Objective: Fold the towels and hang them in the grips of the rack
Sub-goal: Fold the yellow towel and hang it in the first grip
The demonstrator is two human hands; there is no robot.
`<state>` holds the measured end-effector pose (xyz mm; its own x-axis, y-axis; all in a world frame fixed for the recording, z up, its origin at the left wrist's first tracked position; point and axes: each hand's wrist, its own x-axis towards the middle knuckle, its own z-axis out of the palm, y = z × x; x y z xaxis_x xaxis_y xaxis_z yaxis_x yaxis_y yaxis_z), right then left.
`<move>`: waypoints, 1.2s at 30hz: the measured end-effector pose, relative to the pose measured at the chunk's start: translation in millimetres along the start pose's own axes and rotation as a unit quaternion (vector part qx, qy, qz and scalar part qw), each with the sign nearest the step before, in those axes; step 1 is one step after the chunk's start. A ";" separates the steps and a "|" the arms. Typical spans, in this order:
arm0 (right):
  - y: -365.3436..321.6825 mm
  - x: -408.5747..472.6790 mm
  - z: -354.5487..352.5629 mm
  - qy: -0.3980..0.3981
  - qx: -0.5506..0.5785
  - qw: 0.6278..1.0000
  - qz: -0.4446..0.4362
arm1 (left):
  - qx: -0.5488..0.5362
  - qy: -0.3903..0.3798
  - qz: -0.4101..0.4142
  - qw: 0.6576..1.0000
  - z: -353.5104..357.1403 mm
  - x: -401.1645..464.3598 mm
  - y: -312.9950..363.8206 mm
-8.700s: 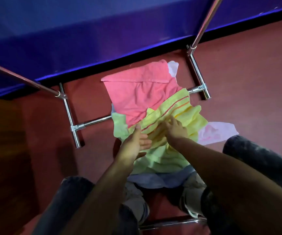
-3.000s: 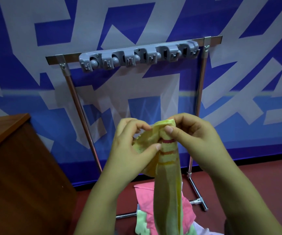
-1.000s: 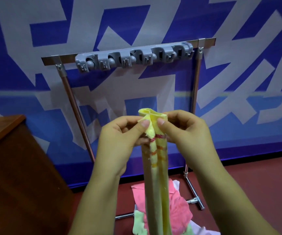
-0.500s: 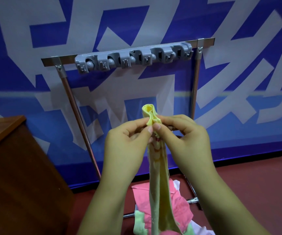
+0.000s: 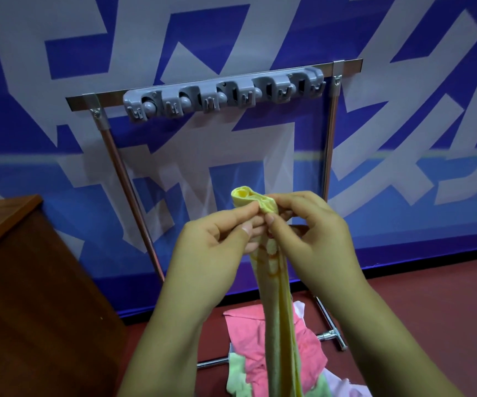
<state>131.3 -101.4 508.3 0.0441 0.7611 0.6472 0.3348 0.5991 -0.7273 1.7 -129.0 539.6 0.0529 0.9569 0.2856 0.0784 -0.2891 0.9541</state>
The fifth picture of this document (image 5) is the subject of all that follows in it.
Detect person's right hand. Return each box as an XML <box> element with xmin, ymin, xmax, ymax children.
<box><xmin>265</xmin><ymin>190</ymin><xmax>368</xmax><ymax>305</ymax></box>

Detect person's left hand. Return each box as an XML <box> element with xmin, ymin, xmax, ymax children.
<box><xmin>160</xmin><ymin>200</ymin><xmax>268</xmax><ymax>317</ymax></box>

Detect yellow striped towel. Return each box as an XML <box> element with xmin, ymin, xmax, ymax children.
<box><xmin>231</xmin><ymin>185</ymin><xmax>303</xmax><ymax>397</ymax></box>

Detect light green towel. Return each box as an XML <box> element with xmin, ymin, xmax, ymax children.
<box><xmin>226</xmin><ymin>352</ymin><xmax>333</xmax><ymax>397</ymax></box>

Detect white pink patterned towel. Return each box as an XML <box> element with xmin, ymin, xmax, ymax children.
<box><xmin>292</xmin><ymin>301</ymin><xmax>372</xmax><ymax>397</ymax></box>

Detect metal rack frame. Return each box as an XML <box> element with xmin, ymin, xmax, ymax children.
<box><xmin>65</xmin><ymin>58</ymin><xmax>364</xmax><ymax>371</ymax></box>

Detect person's right forearm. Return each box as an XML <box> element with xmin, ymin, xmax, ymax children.
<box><xmin>329</xmin><ymin>276</ymin><xmax>464</xmax><ymax>397</ymax></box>

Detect blue white printed banner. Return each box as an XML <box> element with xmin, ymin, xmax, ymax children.
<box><xmin>0</xmin><ymin>0</ymin><xmax>477</xmax><ymax>319</ymax></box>

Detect brown wooden cabinet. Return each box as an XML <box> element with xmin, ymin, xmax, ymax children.
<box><xmin>0</xmin><ymin>195</ymin><xmax>130</xmax><ymax>397</ymax></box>

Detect grey plastic hook rail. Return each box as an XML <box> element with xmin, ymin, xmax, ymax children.
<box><xmin>122</xmin><ymin>66</ymin><xmax>326</xmax><ymax>122</ymax></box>

